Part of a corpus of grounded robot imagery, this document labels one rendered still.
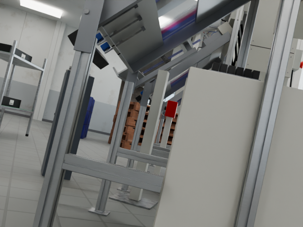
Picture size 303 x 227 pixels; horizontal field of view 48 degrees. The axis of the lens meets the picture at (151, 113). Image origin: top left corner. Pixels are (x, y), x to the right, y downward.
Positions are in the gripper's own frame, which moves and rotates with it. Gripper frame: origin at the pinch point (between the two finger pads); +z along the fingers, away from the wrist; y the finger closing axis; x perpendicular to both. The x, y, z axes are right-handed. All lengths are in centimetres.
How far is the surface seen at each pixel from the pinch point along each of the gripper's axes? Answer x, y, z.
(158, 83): 13.1, -14.0, 13.1
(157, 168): 70, 120, 44
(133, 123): 112, 435, -77
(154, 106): 23.7, -14.0, 22.7
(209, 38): -34.0, 23.4, 1.5
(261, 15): -71, 23, 12
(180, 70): -3.6, 17.6, 7.3
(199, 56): -19.7, 18.9, 8.1
